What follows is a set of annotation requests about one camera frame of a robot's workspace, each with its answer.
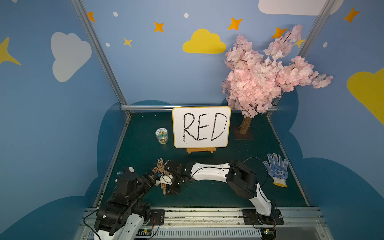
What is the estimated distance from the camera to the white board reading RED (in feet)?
2.88

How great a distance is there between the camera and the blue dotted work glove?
0.88m

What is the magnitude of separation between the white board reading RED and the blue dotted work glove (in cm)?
29
